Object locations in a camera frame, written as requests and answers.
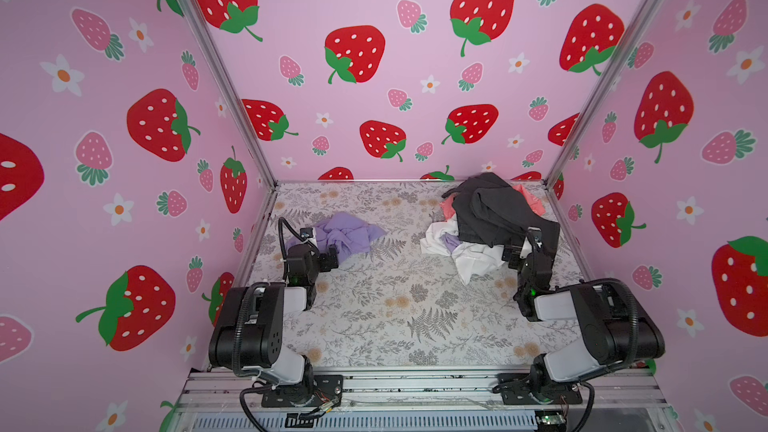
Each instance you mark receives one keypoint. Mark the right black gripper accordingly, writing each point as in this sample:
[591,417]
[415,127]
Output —
[519,254]

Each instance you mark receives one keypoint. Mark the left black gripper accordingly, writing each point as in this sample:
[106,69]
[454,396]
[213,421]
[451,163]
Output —
[322,259]

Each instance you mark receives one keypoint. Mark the purple cloth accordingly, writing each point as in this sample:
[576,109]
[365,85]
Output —
[348,233]

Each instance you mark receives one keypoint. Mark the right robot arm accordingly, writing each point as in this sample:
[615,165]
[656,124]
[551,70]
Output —
[615,331]

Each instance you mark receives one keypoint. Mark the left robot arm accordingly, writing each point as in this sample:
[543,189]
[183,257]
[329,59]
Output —
[249,324]

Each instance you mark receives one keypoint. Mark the white cloth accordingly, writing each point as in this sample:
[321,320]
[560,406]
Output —
[470,259]

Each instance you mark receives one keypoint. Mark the dark grey cloth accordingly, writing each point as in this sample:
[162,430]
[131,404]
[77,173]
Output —
[490,212]

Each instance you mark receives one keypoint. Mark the pink cloth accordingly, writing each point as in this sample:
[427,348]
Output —
[532,201]

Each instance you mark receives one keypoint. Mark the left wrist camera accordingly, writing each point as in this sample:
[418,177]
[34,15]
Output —
[307,235]

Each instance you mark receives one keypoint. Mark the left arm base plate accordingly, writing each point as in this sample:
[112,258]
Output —
[311,392]

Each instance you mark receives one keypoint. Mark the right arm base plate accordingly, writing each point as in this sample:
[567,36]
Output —
[526,389]

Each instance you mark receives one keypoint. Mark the aluminium rail frame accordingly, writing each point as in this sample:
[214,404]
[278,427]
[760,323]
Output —
[435,398]

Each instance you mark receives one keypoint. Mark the left corner aluminium post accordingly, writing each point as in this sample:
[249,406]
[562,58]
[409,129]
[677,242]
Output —
[199,28]

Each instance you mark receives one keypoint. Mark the corner aluminium post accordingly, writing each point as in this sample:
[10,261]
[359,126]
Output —
[638,25]
[199,28]

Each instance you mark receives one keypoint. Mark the right corner aluminium post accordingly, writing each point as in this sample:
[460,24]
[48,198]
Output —
[638,25]

